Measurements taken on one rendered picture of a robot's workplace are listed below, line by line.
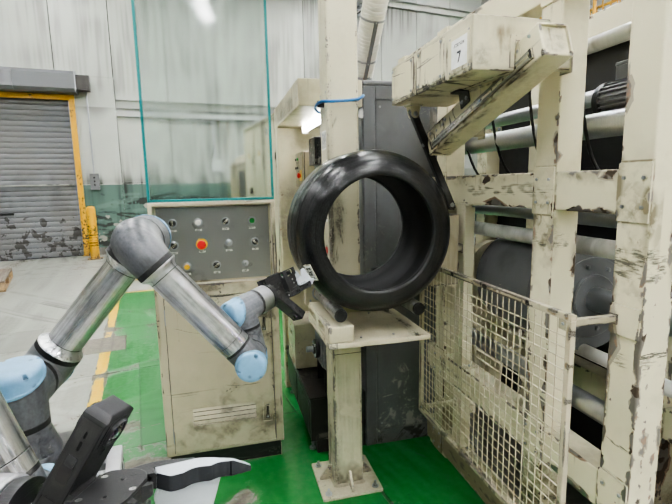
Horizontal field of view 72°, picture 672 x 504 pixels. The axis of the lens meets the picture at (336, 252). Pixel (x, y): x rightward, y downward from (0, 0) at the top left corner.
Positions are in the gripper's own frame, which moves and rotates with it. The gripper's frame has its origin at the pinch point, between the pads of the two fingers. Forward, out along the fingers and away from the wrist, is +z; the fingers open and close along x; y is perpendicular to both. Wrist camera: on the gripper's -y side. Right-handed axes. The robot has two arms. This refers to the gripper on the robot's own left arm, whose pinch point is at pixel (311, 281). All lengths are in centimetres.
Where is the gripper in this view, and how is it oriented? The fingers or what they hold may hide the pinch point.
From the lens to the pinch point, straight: 148.0
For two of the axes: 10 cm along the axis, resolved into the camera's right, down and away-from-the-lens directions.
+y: -3.7, -9.3, -0.5
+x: -7.4, 2.6, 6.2
